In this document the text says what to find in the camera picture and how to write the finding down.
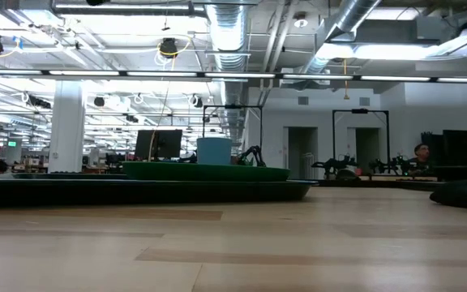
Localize blue plastic cup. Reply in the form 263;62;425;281
195;136;234;165

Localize green round plate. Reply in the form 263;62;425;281
121;161;292;183

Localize dark green plastic tray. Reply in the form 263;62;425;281
0;173;319;208

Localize black computer monitor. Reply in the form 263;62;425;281
133;129;183;161

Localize long ceiling light strip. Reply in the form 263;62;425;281
0;68;467;84

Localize white square pillar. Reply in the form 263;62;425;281
47;79;86;174

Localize dark monitor pair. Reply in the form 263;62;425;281
420;128;467;168

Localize black oven mitt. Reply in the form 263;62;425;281
428;176;467;213

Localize black background station frame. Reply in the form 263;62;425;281
331;108;391;164
202;104;264;152

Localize silver ventilation duct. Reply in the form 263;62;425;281
205;2;250;107

